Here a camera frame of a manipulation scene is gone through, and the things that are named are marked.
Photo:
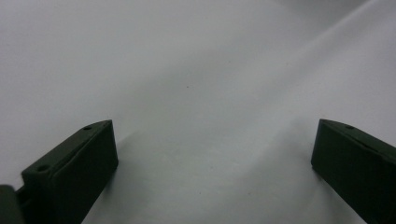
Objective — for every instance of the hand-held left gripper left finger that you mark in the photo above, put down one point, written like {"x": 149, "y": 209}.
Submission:
{"x": 71, "y": 174}

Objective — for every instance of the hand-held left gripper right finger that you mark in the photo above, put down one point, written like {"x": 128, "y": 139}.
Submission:
{"x": 358, "y": 165}

